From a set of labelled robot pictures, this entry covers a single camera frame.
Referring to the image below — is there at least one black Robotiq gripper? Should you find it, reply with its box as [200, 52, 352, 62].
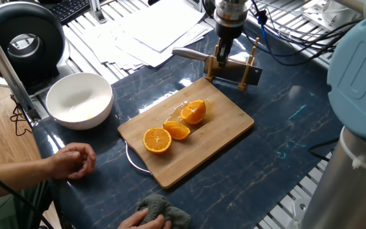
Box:
[214, 22, 245, 68]

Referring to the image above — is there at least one steel cleaver knife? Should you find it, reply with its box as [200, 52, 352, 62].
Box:
[172, 46, 263, 87]

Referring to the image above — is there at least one cut orange piece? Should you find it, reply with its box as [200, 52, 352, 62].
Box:
[180, 99, 207, 125]

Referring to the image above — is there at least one grey-green cloth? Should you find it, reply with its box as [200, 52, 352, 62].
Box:
[135, 193, 192, 229]

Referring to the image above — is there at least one person's left forearm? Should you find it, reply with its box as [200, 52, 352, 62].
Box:
[0, 157, 55, 202]

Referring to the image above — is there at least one person's right hand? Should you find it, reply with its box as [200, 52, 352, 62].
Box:
[116, 208, 173, 229]

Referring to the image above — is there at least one person's left hand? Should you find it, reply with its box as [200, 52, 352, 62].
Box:
[48, 142, 97, 181]

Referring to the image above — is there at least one wooden peg rack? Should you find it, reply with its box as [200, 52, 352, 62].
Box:
[204, 37, 261, 92]

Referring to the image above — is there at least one white paper stack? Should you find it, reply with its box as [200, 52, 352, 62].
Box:
[83, 0, 214, 71]

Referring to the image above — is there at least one dark blue marble mat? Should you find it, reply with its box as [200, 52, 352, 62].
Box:
[32, 18, 344, 229]

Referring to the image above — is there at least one bamboo cutting board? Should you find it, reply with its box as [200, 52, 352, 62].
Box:
[117, 77, 255, 190]

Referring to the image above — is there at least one orange wedge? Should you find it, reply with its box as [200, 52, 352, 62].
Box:
[162, 120, 191, 141]

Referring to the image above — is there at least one silver metal mounting plate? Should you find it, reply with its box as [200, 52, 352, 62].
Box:
[302, 0, 363, 32]

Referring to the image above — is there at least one orange half round face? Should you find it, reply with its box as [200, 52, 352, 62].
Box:
[142, 127, 173, 155]

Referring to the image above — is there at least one white ceramic bowl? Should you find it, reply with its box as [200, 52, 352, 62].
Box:
[45, 72, 114, 131]

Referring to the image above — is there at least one black keyboard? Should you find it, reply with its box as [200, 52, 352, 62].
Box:
[48, 0, 92, 25]

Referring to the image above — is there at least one black round fan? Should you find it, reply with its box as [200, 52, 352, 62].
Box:
[0, 1, 71, 96]

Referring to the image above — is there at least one person body green clothing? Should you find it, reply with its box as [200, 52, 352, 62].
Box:
[0, 179, 54, 229]

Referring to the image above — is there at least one blue cable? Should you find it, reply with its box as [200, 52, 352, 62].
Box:
[249, 0, 301, 67]

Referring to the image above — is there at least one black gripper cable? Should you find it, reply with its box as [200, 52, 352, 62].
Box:
[243, 17, 362, 67]

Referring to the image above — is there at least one aluminium frame post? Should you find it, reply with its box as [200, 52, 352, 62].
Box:
[89, 0, 107, 25]
[0, 12, 41, 124]

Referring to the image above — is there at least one thin black floor cable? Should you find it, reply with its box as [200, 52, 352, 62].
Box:
[10, 103, 34, 137]

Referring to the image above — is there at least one thick black cable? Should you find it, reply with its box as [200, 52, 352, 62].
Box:
[0, 158, 56, 229]

